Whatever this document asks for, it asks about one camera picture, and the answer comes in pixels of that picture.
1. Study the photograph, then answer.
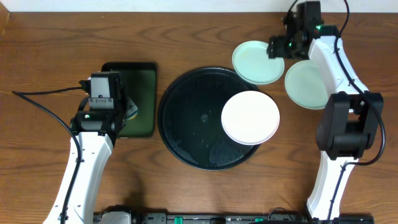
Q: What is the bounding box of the green yellow sponge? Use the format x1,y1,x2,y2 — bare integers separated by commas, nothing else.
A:
126,99,138,120

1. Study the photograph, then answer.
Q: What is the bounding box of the mint plate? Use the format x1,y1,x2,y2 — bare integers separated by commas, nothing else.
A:
284,60,328,110
232,40,285,85

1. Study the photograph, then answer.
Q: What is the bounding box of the white plate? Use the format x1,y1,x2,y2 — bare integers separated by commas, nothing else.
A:
221,91,280,145

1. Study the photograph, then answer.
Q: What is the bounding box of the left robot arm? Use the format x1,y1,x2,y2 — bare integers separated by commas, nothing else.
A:
45,90,137,223

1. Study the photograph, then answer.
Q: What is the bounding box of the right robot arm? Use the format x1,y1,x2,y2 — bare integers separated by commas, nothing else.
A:
267,24,386,223

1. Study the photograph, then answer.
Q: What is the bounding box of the black rectangular tray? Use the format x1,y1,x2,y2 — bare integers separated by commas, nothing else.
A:
101,62,157,138

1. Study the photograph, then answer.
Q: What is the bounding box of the black round tray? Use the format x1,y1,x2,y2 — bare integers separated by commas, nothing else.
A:
157,67,259,170

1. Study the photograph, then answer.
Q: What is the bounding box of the left black cable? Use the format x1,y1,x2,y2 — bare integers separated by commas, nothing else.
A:
11,86,91,224

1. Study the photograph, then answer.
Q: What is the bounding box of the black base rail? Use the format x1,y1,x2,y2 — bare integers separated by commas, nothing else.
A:
93,205,376,224

